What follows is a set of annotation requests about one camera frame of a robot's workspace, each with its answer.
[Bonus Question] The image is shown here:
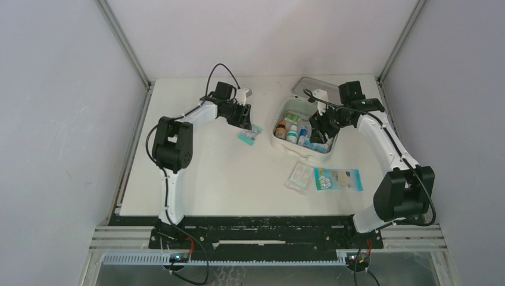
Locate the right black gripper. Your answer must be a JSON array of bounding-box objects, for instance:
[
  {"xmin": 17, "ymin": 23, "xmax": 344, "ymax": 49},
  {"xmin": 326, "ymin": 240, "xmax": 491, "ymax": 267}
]
[{"xmin": 309, "ymin": 103, "xmax": 352, "ymax": 144}]

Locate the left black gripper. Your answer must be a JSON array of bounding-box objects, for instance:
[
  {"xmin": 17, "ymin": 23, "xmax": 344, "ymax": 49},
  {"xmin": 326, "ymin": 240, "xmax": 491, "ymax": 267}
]
[{"xmin": 221, "ymin": 101, "xmax": 251, "ymax": 130}]

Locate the blue items zip bag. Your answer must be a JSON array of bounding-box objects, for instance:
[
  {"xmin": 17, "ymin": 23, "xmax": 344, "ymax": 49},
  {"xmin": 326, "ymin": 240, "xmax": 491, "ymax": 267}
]
[{"xmin": 304, "ymin": 141, "xmax": 329, "ymax": 154}]

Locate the blue white bandage roll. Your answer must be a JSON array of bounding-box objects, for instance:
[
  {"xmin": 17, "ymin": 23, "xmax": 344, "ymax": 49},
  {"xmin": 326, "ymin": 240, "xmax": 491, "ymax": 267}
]
[{"xmin": 297, "ymin": 126, "xmax": 308, "ymax": 146}]

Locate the teal bagged bandage pack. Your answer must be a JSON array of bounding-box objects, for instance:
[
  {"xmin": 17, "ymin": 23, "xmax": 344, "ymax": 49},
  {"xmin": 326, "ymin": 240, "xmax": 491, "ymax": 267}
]
[{"xmin": 238, "ymin": 125, "xmax": 263, "ymax": 146}]

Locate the white bottle green label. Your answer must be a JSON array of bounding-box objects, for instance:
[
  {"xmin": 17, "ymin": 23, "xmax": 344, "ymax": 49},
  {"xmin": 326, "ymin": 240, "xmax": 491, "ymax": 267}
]
[{"xmin": 286, "ymin": 125, "xmax": 298, "ymax": 144}]

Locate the grey plastic medicine box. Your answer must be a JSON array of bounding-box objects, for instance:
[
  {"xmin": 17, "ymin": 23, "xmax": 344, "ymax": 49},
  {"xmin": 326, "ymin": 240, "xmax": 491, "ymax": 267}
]
[{"xmin": 270, "ymin": 97, "xmax": 334, "ymax": 163}]

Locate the small green box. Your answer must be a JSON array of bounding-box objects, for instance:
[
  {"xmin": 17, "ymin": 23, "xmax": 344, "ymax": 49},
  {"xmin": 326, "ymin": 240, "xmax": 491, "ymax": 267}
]
[{"xmin": 284, "ymin": 112, "xmax": 301, "ymax": 125}]

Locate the brown bottle orange cap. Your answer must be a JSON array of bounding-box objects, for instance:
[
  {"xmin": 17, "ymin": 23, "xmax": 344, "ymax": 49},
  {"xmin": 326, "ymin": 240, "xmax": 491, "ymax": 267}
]
[{"xmin": 274, "ymin": 120, "xmax": 287, "ymax": 140}]

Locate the blue cotton ball pack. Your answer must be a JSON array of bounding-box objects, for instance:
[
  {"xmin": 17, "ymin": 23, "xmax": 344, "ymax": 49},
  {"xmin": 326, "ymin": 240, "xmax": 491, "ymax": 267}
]
[{"xmin": 314, "ymin": 168, "xmax": 363, "ymax": 192}]

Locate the clear plastic swab pack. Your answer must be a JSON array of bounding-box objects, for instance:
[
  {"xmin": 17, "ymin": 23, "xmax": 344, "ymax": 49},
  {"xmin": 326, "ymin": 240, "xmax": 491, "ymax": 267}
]
[{"xmin": 284, "ymin": 161, "xmax": 314, "ymax": 195}]

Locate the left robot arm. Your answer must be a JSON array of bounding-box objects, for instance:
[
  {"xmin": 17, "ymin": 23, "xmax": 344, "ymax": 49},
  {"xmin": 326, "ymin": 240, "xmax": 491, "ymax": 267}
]
[{"xmin": 145, "ymin": 82, "xmax": 252, "ymax": 248}]

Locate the grey box lid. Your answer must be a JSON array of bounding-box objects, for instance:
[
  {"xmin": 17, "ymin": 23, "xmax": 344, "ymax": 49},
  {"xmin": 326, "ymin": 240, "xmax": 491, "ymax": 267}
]
[{"xmin": 291, "ymin": 77, "xmax": 342, "ymax": 105}]

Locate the right circuit board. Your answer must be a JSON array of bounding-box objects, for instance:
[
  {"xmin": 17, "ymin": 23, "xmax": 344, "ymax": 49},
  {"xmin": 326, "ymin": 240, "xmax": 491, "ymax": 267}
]
[{"xmin": 345, "ymin": 253, "xmax": 370, "ymax": 265}]

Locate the circuit board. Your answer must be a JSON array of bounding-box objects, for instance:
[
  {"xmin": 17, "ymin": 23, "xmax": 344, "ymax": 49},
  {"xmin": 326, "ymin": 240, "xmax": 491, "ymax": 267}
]
[
  {"xmin": 169, "ymin": 253, "xmax": 190, "ymax": 263},
  {"xmin": 345, "ymin": 253, "xmax": 370, "ymax": 265}
]

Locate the left circuit board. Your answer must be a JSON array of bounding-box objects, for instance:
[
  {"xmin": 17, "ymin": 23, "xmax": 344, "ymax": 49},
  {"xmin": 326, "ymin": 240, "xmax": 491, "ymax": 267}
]
[{"xmin": 169, "ymin": 253, "xmax": 190, "ymax": 263}]

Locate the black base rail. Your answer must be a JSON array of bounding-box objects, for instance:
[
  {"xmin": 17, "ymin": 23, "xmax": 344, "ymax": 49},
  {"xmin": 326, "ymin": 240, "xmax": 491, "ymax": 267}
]
[{"xmin": 109, "ymin": 216, "xmax": 384, "ymax": 262}]

